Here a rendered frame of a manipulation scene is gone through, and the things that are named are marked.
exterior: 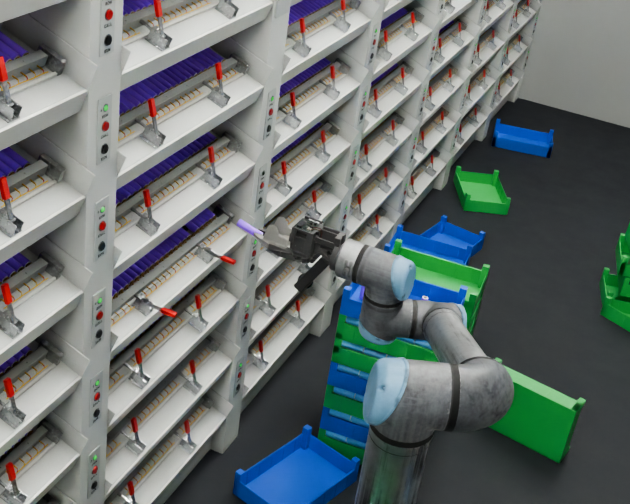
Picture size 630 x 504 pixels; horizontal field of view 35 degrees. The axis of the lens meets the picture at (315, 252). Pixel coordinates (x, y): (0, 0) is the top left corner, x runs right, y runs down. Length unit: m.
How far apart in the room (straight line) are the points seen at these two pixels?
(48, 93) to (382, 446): 0.81
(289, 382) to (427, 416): 1.57
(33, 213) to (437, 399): 0.74
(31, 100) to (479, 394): 0.87
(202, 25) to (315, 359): 1.58
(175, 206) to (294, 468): 1.03
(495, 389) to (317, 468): 1.27
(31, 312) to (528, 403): 1.75
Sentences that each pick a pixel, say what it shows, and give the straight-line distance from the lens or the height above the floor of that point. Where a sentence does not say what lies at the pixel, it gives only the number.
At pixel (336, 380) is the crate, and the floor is 0.26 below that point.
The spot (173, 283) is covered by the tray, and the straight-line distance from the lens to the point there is 2.28.
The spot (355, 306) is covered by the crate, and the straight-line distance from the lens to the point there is 2.69.
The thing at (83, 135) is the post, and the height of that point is 1.24.
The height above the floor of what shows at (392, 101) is 0.73.
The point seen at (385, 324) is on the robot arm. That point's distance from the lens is 2.25.
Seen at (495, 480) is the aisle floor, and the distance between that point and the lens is 3.05.
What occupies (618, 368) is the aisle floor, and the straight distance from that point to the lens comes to 3.71.
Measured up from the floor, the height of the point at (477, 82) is 0.36.
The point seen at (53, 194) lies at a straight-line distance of 1.77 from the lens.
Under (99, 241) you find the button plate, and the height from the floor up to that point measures 1.01.
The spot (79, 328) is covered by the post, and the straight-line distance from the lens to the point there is 1.95.
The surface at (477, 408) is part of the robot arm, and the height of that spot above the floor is 0.94.
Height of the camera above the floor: 1.96
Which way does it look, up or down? 30 degrees down
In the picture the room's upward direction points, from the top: 9 degrees clockwise
